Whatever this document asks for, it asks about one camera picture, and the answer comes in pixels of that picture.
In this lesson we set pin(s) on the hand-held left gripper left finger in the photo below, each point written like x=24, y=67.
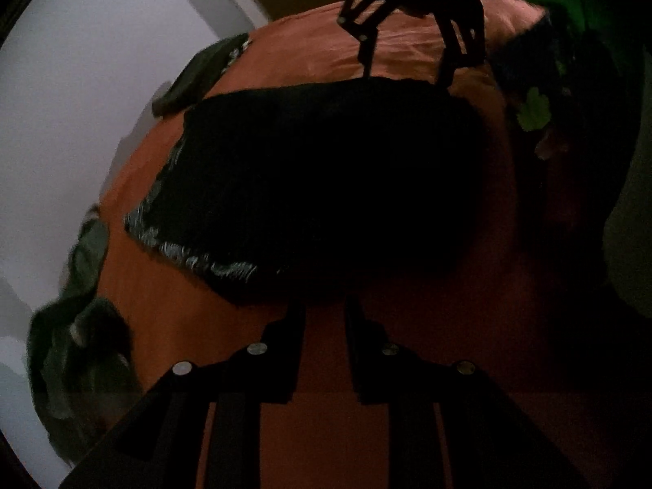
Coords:
x=293, y=346

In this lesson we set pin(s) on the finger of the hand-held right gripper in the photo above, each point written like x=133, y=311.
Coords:
x=368, y=46
x=461, y=40

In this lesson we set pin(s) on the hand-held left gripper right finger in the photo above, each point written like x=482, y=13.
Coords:
x=364, y=356

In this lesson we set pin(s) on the black paisley garment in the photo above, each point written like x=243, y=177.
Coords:
x=316, y=178

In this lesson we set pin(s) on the dark leaf-print cloth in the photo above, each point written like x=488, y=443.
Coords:
x=535, y=112

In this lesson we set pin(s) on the orange blanket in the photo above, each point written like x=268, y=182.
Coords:
x=168, y=316

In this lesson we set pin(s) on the folded dark olive garment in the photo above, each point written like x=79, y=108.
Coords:
x=193, y=79

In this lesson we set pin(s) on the green fleece cloth pile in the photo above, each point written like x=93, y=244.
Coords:
x=86, y=377

